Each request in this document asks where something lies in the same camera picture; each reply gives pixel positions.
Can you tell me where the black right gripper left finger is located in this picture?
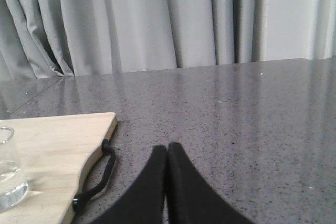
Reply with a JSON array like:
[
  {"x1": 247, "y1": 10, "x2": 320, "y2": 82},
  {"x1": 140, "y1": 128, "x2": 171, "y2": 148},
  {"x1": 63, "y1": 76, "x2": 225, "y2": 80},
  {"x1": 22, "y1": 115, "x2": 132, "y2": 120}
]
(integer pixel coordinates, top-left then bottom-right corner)
[{"x1": 93, "y1": 145, "x2": 167, "y2": 223}]

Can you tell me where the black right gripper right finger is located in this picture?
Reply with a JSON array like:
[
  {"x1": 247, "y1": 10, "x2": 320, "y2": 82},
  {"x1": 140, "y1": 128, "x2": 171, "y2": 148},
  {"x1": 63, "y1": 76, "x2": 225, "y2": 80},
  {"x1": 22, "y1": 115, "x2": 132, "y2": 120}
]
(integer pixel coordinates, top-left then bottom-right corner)
[{"x1": 167, "y1": 142, "x2": 252, "y2": 223}]

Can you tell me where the clear glass beaker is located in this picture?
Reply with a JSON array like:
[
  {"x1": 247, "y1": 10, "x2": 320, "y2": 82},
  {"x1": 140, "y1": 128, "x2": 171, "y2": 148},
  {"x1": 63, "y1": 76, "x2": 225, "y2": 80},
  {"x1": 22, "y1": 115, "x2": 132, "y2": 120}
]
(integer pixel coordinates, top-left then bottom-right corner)
[{"x1": 1, "y1": 126, "x2": 28, "y2": 212}]

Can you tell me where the wooden cutting board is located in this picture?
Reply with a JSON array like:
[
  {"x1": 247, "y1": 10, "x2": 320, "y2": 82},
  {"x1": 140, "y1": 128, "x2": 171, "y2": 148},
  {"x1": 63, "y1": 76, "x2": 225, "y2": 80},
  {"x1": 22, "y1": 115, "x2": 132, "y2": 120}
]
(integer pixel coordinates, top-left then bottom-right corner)
[{"x1": 1, "y1": 112, "x2": 117, "y2": 223}]

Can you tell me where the grey curtain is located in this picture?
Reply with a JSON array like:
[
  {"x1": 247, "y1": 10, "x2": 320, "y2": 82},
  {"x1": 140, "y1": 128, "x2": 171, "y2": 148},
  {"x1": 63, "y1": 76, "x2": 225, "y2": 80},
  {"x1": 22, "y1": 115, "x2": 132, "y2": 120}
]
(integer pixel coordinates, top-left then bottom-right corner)
[{"x1": 1, "y1": 0, "x2": 335, "y2": 81}]

